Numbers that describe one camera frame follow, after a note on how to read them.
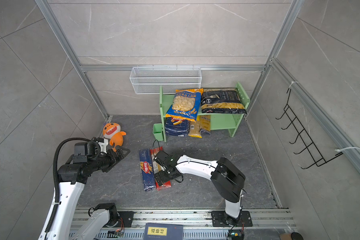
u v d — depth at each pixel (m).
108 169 0.66
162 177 0.73
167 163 0.64
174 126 0.90
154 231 0.69
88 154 0.53
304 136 0.68
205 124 0.95
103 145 0.65
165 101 0.89
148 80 1.00
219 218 0.73
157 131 1.07
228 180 0.45
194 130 0.91
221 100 0.83
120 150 0.63
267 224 0.74
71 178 0.45
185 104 0.81
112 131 1.01
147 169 0.87
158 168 0.88
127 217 0.73
